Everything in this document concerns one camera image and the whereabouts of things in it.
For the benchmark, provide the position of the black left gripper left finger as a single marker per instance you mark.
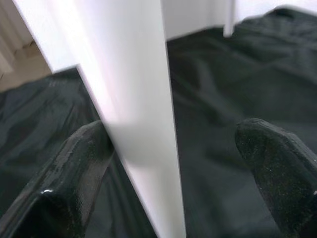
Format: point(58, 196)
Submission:
point(59, 188)

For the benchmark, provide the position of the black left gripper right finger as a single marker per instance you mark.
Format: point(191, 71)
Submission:
point(282, 178)

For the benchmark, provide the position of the white plastic table leg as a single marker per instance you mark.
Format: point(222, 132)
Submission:
point(138, 99)
point(229, 17)

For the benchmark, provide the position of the black table cloth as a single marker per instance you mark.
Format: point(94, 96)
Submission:
point(235, 86)

